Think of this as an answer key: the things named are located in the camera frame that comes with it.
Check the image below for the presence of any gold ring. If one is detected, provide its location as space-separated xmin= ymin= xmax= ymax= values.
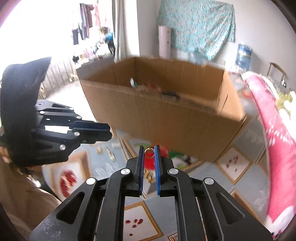
xmin=144 ymin=147 xmax=156 ymax=159

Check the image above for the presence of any small gold earring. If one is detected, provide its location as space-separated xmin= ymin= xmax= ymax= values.
xmin=96 ymin=147 xmax=103 ymax=155

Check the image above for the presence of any gold hair clip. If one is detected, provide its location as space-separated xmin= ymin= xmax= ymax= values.
xmin=104 ymin=146 xmax=116 ymax=162

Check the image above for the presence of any fruit pattern bed sheet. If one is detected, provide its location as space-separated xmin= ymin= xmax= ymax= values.
xmin=30 ymin=111 xmax=272 ymax=240

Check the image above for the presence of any pink floral blanket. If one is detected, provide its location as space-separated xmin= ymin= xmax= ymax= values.
xmin=242 ymin=71 xmax=295 ymax=239

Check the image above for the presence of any brown cardboard box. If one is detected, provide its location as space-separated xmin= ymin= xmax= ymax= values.
xmin=77 ymin=57 xmax=246 ymax=161

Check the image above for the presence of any grey window curtain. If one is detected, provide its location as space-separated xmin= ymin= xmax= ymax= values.
xmin=112 ymin=0 xmax=140 ymax=62

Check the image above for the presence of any white fluffy blanket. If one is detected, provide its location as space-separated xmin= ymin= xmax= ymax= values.
xmin=277 ymin=91 xmax=295 ymax=132

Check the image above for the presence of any white rolled paper tube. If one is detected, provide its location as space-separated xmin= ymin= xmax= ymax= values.
xmin=159 ymin=26 xmax=171 ymax=59

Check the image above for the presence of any teal floral hanging cloth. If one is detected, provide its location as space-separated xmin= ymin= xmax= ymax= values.
xmin=157 ymin=1 xmax=235 ymax=61

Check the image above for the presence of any blue water jug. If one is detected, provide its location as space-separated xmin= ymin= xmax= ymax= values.
xmin=235 ymin=44 xmax=253 ymax=71

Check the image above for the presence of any wooden chair frame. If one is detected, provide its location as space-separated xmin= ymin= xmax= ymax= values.
xmin=267 ymin=62 xmax=287 ymax=88

